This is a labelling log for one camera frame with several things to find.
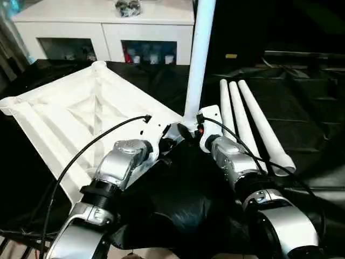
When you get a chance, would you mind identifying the white plastic table leg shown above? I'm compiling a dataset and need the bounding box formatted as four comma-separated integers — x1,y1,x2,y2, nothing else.
182,0,217,131
237,79,296,178
219,79,238,141
228,80,268,174

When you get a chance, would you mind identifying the black backdrop cloth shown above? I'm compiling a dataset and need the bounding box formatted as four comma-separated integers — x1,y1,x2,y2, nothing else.
192,0,345,68

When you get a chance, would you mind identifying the white cabinet with glass doors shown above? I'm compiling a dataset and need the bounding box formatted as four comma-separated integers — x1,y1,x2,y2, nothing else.
12,0,195,65

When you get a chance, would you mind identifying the grey curtain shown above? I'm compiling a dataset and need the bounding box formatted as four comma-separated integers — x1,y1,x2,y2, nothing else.
0,15,31,81

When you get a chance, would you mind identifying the black folding table frame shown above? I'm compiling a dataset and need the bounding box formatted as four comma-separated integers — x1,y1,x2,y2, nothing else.
0,231,54,259

